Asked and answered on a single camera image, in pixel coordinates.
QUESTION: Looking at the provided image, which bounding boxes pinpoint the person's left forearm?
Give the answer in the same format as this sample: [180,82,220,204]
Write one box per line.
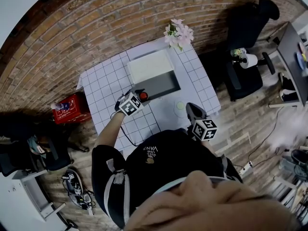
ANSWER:
[94,110,126,152]

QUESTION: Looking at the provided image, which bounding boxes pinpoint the black white shoe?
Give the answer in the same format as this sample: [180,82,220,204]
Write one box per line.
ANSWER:
[279,89,300,103]
[278,72,296,91]

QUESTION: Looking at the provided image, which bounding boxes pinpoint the person's right forearm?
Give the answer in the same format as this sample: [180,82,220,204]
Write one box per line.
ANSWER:
[201,140,215,155]

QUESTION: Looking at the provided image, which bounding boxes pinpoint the grey bag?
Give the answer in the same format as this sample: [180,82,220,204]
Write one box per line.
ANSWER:
[27,134,47,155]

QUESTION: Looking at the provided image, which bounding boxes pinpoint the white box lid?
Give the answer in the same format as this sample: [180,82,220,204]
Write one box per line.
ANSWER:
[126,49,175,85]

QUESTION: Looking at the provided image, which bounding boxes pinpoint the red crate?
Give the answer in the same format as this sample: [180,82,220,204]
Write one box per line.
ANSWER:
[52,92,92,125]

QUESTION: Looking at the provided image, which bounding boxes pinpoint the black floor cable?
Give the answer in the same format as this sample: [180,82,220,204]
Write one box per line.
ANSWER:
[247,106,286,169]

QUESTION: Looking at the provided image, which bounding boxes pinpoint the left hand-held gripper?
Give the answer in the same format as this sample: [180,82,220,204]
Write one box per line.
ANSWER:
[114,88,146,117]

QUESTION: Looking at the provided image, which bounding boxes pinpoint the black office chair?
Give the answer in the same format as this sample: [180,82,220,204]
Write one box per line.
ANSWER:
[36,114,90,172]
[199,0,281,103]
[0,118,48,178]

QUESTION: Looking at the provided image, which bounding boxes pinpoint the white grid tablecloth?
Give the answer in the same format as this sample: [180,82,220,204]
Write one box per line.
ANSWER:
[76,36,222,154]

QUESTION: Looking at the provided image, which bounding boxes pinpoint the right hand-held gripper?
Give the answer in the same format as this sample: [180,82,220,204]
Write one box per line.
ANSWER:
[185,102,218,142]

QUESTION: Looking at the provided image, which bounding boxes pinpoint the grey rectangular tray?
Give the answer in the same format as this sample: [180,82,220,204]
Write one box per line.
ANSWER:
[134,70,182,101]

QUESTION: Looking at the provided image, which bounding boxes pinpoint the white power strip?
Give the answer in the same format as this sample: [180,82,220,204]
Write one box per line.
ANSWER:
[240,161,254,176]

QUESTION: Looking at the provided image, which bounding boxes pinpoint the pink flowers in vase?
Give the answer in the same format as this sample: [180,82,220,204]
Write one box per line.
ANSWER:
[163,18,195,52]

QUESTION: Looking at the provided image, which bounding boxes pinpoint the person's black clothing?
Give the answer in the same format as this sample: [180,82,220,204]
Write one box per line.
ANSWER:
[91,128,244,230]

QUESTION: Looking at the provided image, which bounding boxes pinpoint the person's face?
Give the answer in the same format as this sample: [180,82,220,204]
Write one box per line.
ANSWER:
[123,169,303,231]

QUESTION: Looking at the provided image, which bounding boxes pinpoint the blue plate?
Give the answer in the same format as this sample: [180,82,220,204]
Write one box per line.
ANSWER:
[295,51,307,70]

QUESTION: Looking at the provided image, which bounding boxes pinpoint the dark grey desk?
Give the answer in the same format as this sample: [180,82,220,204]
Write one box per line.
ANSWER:
[268,21,308,108]

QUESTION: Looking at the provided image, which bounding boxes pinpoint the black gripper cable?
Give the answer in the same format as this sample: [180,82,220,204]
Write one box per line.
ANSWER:
[110,112,141,147]

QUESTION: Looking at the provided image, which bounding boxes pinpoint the white paper roll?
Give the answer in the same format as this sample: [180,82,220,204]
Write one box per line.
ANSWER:
[240,53,259,70]

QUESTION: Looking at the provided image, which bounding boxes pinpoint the small colourful packet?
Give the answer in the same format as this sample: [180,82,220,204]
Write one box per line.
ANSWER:
[230,47,247,58]

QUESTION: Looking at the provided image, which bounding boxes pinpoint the gadgets heap with cables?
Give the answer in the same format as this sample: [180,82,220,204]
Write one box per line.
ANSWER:
[62,168,96,217]

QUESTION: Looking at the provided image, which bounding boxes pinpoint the white desk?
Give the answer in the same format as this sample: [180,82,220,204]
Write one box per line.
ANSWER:
[0,169,66,231]

